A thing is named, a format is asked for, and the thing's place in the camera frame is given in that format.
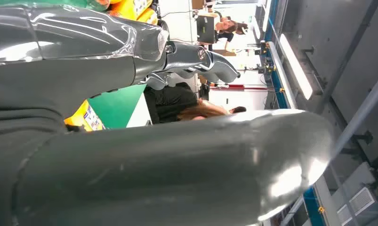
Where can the green table mat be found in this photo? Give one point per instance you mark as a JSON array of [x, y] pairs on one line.
[[117, 109]]

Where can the white air vent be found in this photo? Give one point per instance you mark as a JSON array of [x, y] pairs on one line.
[[358, 202]]

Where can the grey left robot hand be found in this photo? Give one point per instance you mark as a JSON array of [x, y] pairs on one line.
[[176, 174]]

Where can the black background monitor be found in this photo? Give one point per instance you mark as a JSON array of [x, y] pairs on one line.
[[206, 29]]

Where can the background person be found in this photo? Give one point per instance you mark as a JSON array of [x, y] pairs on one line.
[[227, 29]]

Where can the orange bottle with clear cap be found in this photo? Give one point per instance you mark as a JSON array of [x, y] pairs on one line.
[[86, 117], [149, 17], [126, 7]]

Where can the seated person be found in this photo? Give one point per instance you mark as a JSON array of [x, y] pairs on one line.
[[170, 103]]

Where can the long ceiling light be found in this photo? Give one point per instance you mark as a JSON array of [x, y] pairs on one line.
[[296, 67]]

